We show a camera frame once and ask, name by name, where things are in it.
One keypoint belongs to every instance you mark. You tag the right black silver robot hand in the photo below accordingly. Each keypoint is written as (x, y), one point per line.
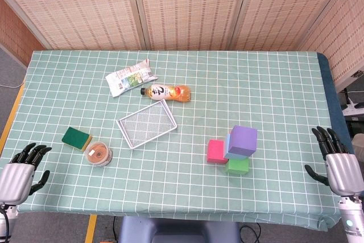
(342, 172)

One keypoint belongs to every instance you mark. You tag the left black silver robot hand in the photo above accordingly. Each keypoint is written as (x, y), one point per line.
(15, 176)

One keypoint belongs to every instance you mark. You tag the purple foam cube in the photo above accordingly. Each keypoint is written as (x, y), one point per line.
(243, 140)

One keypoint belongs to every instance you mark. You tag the green foam cube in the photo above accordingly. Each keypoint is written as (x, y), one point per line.
(237, 166)

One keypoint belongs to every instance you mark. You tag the light blue foam cube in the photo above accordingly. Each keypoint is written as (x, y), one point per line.
(234, 156)

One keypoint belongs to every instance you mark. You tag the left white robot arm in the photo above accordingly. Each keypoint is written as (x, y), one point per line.
(7, 220)

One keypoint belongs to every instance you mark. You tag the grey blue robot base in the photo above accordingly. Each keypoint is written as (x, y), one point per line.
(176, 230)

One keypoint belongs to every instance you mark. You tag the green yellow scrub sponge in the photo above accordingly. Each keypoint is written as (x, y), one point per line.
(75, 137)

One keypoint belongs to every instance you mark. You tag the dark blue table cover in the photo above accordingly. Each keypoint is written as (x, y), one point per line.
(331, 92)

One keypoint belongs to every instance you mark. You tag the clear jar with brown paste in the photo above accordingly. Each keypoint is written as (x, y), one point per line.
(98, 154)

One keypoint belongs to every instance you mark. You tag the green checked tablecloth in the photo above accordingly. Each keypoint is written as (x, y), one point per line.
(256, 83)

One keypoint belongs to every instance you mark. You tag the pink foam cube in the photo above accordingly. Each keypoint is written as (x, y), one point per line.
(216, 150)

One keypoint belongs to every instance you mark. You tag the white printed snack packet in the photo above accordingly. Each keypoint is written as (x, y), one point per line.
(129, 79)

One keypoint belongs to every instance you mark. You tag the orange drink plastic bottle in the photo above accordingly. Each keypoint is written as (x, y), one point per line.
(167, 92)

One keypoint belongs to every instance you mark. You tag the bamboo folding screen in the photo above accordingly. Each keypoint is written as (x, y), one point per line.
(187, 6)

